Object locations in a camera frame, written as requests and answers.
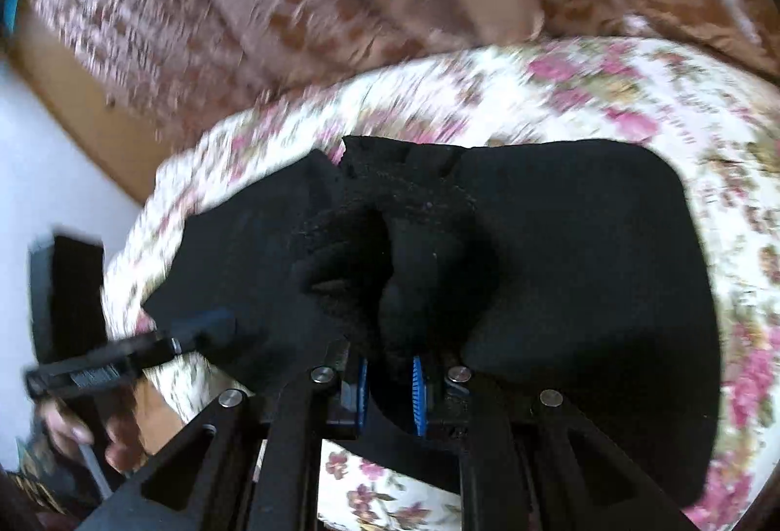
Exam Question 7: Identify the black pants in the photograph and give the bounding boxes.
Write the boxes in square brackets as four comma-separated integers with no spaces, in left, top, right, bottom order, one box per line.
[141,135,723,508]

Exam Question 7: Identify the floral bed sheet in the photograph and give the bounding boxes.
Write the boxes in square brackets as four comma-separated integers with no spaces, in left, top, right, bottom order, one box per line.
[100,36,780,531]

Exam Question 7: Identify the person's left hand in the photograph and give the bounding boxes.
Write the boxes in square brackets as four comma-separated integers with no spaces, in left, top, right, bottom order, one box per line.
[37,378,152,474]

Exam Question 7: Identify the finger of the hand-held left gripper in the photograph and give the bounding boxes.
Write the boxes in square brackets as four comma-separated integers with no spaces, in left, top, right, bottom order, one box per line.
[24,308,240,401]

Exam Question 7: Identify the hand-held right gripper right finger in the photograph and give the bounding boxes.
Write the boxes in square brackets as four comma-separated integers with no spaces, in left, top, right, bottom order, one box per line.
[411,357,702,531]

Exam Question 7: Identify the dark patterned cloth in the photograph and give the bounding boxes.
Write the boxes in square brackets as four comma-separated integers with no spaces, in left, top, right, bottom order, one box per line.
[0,433,92,531]

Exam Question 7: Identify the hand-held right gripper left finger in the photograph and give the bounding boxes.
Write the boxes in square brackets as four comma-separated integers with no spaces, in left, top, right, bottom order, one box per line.
[79,342,370,531]

